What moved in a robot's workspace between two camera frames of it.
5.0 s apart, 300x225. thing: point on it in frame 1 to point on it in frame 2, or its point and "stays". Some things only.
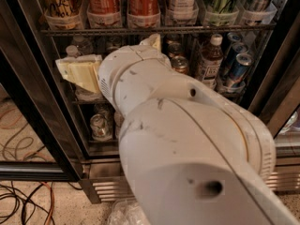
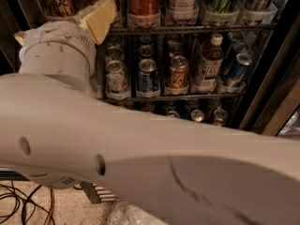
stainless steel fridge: [246, 37] stays
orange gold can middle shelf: [179, 64] stays
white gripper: [123, 67] to [57, 36]
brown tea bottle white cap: [211, 60] stays
